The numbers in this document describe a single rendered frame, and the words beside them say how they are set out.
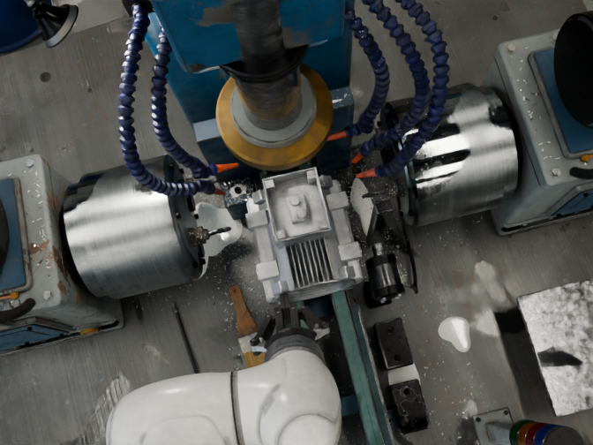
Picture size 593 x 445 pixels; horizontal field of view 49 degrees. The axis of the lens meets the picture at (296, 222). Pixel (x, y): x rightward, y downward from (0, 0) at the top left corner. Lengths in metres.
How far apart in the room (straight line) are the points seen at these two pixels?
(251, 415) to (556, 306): 0.78
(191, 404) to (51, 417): 0.78
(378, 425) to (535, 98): 0.68
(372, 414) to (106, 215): 0.63
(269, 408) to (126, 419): 0.18
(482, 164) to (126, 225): 0.64
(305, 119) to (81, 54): 0.92
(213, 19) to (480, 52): 1.08
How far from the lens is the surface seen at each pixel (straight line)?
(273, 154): 0.97
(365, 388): 1.32
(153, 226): 1.16
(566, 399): 1.40
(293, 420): 0.77
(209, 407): 0.81
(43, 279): 1.20
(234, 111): 0.98
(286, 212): 1.17
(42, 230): 1.22
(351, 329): 1.33
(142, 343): 1.50
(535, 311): 1.39
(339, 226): 1.21
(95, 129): 1.67
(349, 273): 1.17
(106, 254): 1.19
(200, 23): 0.70
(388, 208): 1.03
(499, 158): 1.20
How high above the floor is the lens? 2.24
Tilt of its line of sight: 75 degrees down
